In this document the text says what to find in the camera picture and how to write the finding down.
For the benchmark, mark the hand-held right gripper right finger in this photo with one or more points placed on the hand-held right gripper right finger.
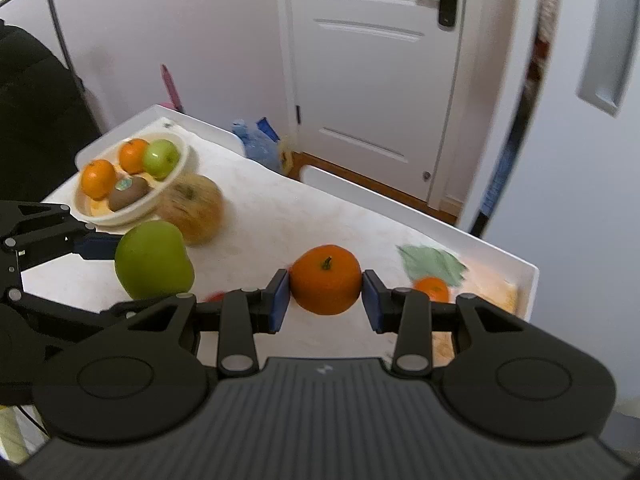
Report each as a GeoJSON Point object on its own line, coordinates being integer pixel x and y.
{"type": "Point", "coordinates": [372, 302]}

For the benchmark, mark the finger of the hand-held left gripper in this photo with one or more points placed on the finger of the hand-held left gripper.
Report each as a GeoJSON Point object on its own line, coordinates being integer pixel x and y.
{"type": "Point", "coordinates": [75, 310]}
{"type": "Point", "coordinates": [97, 247]}

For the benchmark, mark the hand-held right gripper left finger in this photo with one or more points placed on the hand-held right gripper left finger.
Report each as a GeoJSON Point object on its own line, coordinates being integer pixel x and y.
{"type": "Point", "coordinates": [277, 302]}

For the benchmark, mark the cream plate with duck print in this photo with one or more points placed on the cream plate with duck print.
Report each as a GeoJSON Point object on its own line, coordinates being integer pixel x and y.
{"type": "Point", "coordinates": [135, 212]}

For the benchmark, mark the large orange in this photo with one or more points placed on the large orange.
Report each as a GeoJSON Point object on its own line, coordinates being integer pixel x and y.
{"type": "Point", "coordinates": [325, 280]}
{"type": "Point", "coordinates": [97, 178]}

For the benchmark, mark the large green apple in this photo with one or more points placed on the large green apple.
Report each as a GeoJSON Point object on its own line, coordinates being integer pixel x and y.
{"type": "Point", "coordinates": [152, 260]}

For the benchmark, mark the brown kiwi with sticker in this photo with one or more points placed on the brown kiwi with sticker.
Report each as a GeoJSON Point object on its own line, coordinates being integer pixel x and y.
{"type": "Point", "coordinates": [127, 193]}

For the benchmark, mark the small mandarin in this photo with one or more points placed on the small mandarin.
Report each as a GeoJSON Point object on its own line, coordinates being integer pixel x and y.
{"type": "Point", "coordinates": [132, 156]}
{"type": "Point", "coordinates": [432, 290]}

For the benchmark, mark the small green apple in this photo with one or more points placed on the small green apple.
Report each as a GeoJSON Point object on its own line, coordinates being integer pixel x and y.
{"type": "Point", "coordinates": [161, 158]}

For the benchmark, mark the red cherry tomato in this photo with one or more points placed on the red cherry tomato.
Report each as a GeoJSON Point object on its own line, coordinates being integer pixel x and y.
{"type": "Point", "coordinates": [216, 297]}

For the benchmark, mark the yellow bag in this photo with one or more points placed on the yellow bag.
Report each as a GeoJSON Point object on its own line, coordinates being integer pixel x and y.
{"type": "Point", "coordinates": [12, 435]}

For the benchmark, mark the large brownish red apple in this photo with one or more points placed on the large brownish red apple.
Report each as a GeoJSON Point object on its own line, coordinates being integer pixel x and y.
{"type": "Point", "coordinates": [195, 210]}

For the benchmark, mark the white tray table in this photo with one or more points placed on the white tray table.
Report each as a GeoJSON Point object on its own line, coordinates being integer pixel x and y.
{"type": "Point", "coordinates": [450, 230]}

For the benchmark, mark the blue plastic bag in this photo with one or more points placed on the blue plastic bag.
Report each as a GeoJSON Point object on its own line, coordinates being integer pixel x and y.
{"type": "Point", "coordinates": [257, 147]}

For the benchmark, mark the pink plastic tool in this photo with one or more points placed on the pink plastic tool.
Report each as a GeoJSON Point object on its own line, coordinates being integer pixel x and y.
{"type": "Point", "coordinates": [171, 87]}

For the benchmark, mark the black curved pole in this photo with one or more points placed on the black curved pole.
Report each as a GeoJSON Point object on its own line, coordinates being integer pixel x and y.
{"type": "Point", "coordinates": [62, 35]}

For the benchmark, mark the white panel door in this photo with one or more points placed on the white panel door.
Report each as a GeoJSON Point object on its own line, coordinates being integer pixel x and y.
{"type": "Point", "coordinates": [370, 85]}

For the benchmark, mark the white sliding door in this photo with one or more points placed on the white sliding door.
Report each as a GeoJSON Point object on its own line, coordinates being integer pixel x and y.
{"type": "Point", "coordinates": [575, 210]}

